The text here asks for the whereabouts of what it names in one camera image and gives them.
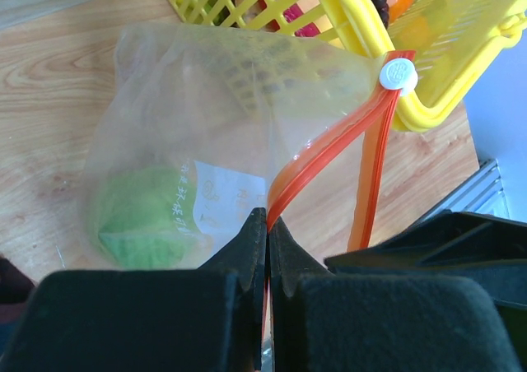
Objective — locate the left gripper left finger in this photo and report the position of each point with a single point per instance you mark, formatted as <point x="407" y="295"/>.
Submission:
<point x="204" y="319"/>

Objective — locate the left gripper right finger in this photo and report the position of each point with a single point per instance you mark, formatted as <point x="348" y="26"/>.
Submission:
<point x="325" y="321"/>

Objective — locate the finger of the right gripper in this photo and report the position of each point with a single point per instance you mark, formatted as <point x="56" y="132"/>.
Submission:
<point x="484" y="248"/>

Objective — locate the green toy cabbage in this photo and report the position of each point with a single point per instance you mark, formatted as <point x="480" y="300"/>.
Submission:
<point x="142" y="219"/>

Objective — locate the clear zip top bag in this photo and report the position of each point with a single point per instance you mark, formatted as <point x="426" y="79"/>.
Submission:
<point x="294" y="126"/>

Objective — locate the yellow plastic shopping basket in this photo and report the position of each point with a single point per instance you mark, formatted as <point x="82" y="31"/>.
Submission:
<point x="454" y="41"/>

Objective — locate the dark navy cloth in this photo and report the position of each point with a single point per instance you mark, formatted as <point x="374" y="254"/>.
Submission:
<point x="16" y="288"/>

